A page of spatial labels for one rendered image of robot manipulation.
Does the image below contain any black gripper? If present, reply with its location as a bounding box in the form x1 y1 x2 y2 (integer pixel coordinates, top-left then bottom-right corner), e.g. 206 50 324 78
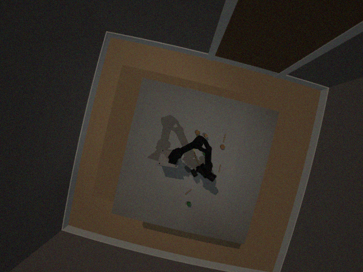
191 163 205 177

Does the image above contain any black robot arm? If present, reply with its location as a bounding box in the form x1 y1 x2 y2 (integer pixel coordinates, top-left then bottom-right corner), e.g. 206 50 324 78
168 135 216 182

